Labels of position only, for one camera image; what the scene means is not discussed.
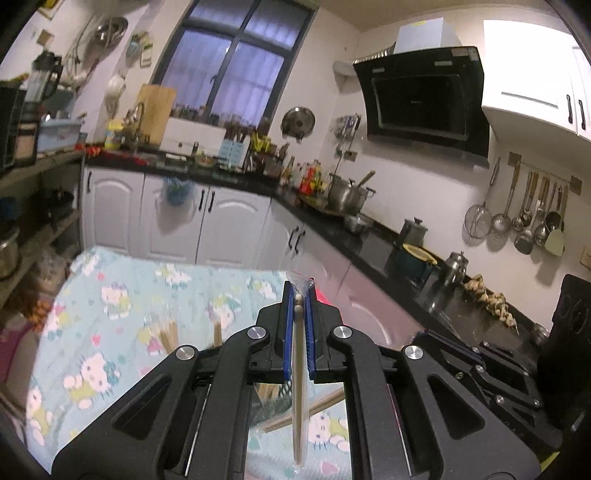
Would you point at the steel faucet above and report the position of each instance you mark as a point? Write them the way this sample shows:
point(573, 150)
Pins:
point(137, 115)

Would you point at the black slotted spatula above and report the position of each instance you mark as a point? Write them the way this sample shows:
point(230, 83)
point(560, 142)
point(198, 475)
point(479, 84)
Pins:
point(524, 242)

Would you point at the blue hanging bag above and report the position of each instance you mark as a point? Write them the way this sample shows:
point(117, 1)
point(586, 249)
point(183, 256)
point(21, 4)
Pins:
point(178, 191)

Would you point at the cartoon cat printed tablecloth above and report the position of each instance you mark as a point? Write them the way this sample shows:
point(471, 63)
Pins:
point(138, 295)

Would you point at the white hanging jug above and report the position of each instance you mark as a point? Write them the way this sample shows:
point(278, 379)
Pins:
point(116, 86)

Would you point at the grey storage shelf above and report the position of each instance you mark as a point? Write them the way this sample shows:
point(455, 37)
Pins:
point(46, 230)

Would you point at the blue pot yellow rim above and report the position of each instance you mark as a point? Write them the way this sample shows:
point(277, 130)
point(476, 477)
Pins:
point(415, 263)

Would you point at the black range hood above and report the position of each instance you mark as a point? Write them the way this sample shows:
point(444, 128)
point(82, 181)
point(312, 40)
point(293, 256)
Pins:
point(415, 106)

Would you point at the wooden cutting board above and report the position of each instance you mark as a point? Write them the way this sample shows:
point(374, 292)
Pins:
point(157, 110)

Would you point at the garlic bunch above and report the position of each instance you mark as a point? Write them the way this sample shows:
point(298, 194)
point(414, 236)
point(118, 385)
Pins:
point(489, 297)

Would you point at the white upper cabinet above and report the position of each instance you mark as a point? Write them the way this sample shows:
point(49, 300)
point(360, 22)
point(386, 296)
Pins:
point(526, 83)

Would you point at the steel slotted skimmer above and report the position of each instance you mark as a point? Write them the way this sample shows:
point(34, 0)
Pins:
point(501, 224)

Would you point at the steel bowl on wall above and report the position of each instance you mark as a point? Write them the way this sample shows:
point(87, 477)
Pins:
point(111, 30)

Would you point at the steel teapot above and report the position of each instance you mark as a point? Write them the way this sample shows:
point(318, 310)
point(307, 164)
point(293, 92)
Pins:
point(455, 270)

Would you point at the wall utensil rail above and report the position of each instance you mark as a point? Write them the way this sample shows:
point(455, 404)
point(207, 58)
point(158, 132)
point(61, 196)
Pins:
point(545, 171)

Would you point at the steel spoon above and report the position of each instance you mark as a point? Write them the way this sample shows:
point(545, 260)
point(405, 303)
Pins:
point(541, 237)

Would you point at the small steel bowl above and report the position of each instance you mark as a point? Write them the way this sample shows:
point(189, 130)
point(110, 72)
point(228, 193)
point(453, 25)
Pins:
point(356, 225)

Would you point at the dark framed window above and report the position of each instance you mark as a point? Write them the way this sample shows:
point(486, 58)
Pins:
point(231, 60)

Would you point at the steel cooking pot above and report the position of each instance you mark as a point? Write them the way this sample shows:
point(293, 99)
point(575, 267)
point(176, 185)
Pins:
point(344, 196)

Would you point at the blue knife block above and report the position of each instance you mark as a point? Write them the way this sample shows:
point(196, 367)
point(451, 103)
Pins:
point(231, 152)

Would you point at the steel pan lid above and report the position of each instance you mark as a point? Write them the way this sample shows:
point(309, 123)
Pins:
point(298, 122)

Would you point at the yellow jar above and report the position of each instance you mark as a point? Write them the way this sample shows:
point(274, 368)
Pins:
point(114, 136)

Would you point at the black countertop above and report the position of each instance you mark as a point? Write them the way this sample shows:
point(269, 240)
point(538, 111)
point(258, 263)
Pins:
point(369, 244)

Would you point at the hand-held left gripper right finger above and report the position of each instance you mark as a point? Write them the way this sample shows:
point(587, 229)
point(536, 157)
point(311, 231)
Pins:
point(310, 341)

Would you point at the black microwave oven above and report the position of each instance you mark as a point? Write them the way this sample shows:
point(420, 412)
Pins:
point(9, 129)

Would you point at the white lower cabinets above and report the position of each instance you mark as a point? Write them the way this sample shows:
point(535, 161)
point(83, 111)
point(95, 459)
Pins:
point(231, 221)

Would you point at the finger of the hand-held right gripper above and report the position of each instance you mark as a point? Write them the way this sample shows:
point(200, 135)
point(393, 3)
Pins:
point(503, 390)
point(443, 346)

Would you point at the pale green spatula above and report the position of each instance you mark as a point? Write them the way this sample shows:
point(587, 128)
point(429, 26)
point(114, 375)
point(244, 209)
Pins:
point(555, 242)

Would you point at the grey plastic tub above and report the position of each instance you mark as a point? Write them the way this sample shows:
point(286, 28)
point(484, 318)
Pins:
point(57, 136)

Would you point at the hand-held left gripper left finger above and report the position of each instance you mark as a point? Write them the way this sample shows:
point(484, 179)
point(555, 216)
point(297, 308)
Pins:
point(289, 341)

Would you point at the black blender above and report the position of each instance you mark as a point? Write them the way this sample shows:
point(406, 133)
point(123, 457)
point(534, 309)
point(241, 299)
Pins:
point(44, 78)

